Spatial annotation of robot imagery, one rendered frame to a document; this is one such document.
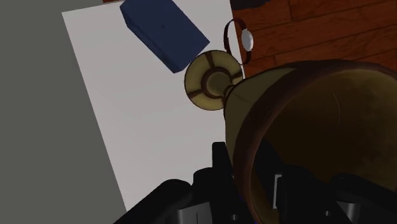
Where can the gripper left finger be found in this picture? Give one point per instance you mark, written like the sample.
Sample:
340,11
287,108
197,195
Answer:
204,192

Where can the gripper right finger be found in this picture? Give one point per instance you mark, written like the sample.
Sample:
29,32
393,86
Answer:
304,198

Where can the gold and brown goblet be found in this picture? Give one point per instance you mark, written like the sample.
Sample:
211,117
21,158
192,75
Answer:
310,102

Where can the brown wristwatch with white face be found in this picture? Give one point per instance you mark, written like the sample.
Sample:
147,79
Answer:
247,39

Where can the dark blue box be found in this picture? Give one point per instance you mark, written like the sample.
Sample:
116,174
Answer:
164,31

